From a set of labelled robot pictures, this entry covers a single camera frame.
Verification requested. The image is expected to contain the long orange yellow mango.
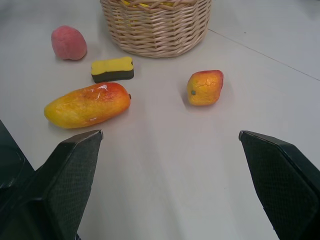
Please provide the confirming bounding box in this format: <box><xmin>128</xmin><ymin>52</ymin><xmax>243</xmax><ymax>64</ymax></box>
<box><xmin>43</xmin><ymin>82</ymin><xmax>132</xmax><ymax>130</ymax></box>

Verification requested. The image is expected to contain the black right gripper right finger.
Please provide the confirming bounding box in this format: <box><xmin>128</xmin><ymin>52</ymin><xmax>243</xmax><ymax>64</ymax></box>
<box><xmin>238</xmin><ymin>130</ymin><xmax>320</xmax><ymax>240</ymax></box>

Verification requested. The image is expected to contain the yellow and black sponge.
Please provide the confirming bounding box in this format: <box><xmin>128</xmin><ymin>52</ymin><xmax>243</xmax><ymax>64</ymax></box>
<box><xmin>90</xmin><ymin>56</ymin><xmax>135</xmax><ymax>84</ymax></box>

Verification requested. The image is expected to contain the wicker basket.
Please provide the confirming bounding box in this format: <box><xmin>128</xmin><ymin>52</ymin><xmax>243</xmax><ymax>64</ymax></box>
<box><xmin>99</xmin><ymin>0</ymin><xmax>213</xmax><ymax>59</ymax></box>

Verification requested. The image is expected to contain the pink peach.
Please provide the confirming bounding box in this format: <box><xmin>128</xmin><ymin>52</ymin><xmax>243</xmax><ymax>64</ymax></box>
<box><xmin>50</xmin><ymin>25</ymin><xmax>88</xmax><ymax>61</ymax></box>

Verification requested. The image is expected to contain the small orange yellow mango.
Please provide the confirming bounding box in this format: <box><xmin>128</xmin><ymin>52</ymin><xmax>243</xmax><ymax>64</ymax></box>
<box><xmin>186</xmin><ymin>69</ymin><xmax>225</xmax><ymax>107</ymax></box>

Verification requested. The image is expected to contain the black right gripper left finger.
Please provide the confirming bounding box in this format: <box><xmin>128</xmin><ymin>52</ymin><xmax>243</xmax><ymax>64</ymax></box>
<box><xmin>0</xmin><ymin>119</ymin><xmax>105</xmax><ymax>240</ymax></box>

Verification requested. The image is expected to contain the yellow object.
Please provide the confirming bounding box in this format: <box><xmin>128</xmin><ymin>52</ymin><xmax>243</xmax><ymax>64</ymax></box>
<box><xmin>120</xmin><ymin>0</ymin><xmax>176</xmax><ymax>8</ymax></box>

